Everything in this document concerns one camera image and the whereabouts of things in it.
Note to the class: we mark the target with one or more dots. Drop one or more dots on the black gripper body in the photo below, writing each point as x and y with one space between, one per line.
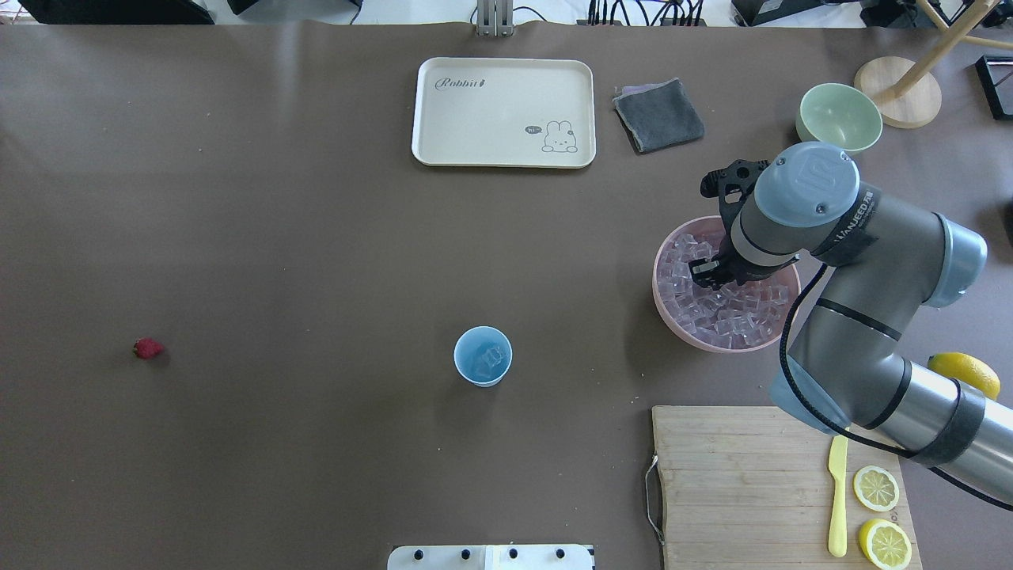
742 270

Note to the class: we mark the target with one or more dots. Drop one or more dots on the red strawberry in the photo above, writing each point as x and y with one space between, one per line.
147 348

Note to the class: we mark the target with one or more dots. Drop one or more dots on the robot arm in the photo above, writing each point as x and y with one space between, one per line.
881 260

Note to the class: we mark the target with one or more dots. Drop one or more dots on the pile of clear ice cubes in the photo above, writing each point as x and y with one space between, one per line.
728 317

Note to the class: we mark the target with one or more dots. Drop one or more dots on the wooden cup stand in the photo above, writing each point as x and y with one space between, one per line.
904 91

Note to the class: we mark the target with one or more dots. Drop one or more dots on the light blue cup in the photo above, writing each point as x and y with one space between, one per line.
482 355

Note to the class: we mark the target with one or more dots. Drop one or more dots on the pink bowl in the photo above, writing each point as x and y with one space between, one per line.
673 317

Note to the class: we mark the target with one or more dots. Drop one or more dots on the grey folded cloth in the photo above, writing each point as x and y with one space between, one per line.
658 115

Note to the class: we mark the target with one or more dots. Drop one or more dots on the green bowl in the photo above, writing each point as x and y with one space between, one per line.
839 115

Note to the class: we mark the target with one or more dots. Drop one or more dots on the yellow plastic knife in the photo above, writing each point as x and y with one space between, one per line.
836 464

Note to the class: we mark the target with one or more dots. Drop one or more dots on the bamboo cutting board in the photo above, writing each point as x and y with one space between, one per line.
746 487

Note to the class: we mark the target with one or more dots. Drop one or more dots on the yellow lemon outer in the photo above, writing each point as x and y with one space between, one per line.
967 369

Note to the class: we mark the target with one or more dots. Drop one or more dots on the lemon slice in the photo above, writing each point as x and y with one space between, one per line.
876 488

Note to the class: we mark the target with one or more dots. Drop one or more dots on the cream rabbit tray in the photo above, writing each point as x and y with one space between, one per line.
504 112

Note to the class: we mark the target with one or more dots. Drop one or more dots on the lemon half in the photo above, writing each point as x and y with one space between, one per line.
885 544

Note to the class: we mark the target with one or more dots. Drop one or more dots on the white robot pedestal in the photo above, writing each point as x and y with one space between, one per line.
502 556

